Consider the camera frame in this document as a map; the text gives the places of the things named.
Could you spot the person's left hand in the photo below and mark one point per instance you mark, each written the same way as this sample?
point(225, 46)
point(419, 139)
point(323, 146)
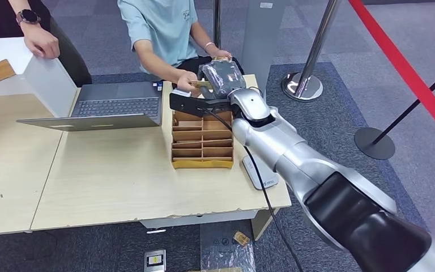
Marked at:
point(220, 54)

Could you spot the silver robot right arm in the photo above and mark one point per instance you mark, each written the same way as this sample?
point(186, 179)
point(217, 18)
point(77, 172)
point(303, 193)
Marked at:
point(300, 161)

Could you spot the white desk frame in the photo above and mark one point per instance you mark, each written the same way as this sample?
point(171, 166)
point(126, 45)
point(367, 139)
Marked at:
point(198, 218)

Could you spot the wooden card organizer box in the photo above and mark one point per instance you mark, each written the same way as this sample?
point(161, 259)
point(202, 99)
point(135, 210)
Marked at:
point(202, 146)

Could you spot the person's right forearm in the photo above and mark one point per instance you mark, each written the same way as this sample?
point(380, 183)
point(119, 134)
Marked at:
point(155, 62)

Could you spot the hotel card on floor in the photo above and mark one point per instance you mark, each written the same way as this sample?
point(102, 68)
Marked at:
point(242, 238)

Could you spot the person's hand with wristwatch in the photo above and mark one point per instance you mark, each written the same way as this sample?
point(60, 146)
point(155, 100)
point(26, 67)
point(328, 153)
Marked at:
point(41, 42)

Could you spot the person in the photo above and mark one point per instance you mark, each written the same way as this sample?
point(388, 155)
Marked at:
point(69, 56)
point(165, 26)

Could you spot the black wristwatch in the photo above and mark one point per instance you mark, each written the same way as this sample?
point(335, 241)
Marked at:
point(28, 17)

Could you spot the clear plastic sheet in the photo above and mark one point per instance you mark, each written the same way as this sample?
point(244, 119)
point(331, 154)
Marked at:
point(225, 259)

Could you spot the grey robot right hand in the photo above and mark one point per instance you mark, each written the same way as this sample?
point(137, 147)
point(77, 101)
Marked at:
point(225, 77)

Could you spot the chrome stanchion post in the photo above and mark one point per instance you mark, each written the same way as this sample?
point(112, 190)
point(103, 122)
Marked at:
point(303, 86)

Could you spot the grey laptop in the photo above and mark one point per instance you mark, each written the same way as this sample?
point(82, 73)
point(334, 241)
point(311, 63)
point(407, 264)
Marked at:
point(118, 105)

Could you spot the person's left forearm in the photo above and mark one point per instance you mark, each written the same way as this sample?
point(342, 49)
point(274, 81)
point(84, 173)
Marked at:
point(202, 37)

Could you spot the white box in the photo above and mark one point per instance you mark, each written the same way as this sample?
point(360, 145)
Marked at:
point(46, 84)

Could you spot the person's forearm with wristwatch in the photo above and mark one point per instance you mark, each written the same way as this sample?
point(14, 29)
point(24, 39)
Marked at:
point(18, 5)

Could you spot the black stanchion post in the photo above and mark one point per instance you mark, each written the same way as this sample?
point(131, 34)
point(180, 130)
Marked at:
point(373, 143)

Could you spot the small silver bracket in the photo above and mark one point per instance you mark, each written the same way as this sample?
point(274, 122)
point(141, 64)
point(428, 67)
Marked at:
point(156, 231)

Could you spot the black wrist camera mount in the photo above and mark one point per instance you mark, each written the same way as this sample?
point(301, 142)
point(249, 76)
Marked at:
point(191, 105)

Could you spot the autumn print hotel card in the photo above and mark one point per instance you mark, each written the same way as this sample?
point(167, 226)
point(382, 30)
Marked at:
point(202, 85)

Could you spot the red barrier belt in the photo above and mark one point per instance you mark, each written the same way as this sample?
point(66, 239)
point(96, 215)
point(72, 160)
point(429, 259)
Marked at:
point(397, 58)

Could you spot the silver floor socket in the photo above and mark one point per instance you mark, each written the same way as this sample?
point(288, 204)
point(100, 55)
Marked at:
point(155, 259)

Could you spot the thin chrome pole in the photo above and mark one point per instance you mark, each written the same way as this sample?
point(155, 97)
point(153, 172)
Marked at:
point(217, 24)

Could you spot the person's right hand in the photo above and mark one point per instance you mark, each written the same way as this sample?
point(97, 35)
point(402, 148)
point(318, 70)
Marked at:
point(188, 82)

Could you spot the small wooden square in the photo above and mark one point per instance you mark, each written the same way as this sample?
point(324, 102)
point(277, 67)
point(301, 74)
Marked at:
point(3, 70)

